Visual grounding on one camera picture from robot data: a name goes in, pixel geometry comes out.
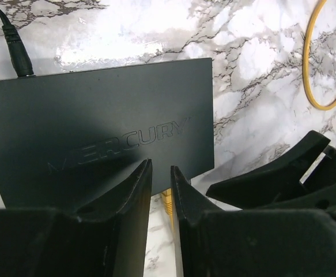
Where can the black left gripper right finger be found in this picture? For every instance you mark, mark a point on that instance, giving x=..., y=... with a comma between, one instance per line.
x=210, y=241

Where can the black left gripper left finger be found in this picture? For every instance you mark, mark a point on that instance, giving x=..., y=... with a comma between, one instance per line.
x=105, y=237

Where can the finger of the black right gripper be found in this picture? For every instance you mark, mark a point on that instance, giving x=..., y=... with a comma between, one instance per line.
x=266, y=184

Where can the black network switch box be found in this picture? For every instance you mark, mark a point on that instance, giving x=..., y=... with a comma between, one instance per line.
x=66, y=139

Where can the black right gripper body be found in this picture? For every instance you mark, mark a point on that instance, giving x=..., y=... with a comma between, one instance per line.
x=316, y=192

